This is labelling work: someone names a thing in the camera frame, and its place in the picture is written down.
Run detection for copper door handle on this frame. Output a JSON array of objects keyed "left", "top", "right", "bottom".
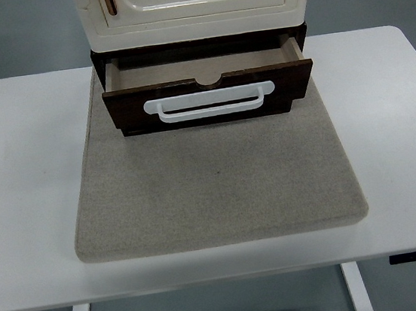
[{"left": 101, "top": 0, "right": 118, "bottom": 17}]

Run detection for cream plastic cabinet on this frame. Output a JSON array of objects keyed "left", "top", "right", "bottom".
[{"left": 71, "top": 0, "right": 322, "bottom": 55}]

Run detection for white drawer handle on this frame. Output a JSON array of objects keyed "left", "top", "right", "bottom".
[{"left": 142, "top": 80, "right": 278, "bottom": 127}]

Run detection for dark wooden drawer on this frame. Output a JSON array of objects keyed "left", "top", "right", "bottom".
[{"left": 96, "top": 31, "right": 320, "bottom": 138}]

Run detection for beige felt mat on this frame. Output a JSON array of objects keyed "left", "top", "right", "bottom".
[{"left": 53, "top": 35, "right": 372, "bottom": 266}]

